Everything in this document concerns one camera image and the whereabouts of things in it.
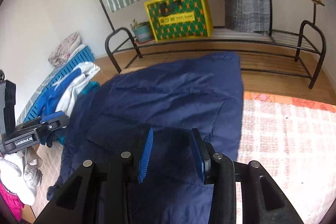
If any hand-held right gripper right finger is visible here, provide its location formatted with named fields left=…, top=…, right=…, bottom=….
left=191, top=128, right=301, bottom=224

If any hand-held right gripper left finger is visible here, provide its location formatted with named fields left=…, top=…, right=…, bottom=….
left=34, top=126, right=155, bottom=224

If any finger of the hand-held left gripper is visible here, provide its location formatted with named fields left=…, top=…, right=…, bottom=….
left=39, top=117, right=70, bottom=133
left=16, top=111, right=67, bottom=128

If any navy puffer jacket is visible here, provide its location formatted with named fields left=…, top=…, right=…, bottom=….
left=47, top=52, right=244, bottom=224

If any black metal clothes rack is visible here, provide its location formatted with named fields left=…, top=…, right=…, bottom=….
left=81, top=0, right=327, bottom=89

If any blue and white jacket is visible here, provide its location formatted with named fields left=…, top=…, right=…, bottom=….
left=39, top=61, right=101, bottom=146

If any silver padded garment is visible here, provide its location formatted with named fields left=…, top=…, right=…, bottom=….
left=23, top=151, right=44, bottom=189

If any pink garment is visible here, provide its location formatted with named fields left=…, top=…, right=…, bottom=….
left=0, top=178, right=24, bottom=223

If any blue slatted plastic panel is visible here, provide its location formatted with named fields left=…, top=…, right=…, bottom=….
left=17, top=46, right=95, bottom=125

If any floral folded quilt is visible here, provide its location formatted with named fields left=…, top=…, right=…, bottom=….
left=48, top=31, right=82, bottom=67

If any pink checked blanket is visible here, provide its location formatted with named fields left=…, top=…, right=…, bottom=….
left=26, top=91, right=336, bottom=224

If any orange floral mat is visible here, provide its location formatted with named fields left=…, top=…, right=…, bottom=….
left=243, top=91, right=336, bottom=113

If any small potted plant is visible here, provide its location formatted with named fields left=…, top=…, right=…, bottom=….
left=130, top=19, right=154, bottom=43

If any yellow green patterned box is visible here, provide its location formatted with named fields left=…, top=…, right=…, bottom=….
left=144, top=0, right=214, bottom=43

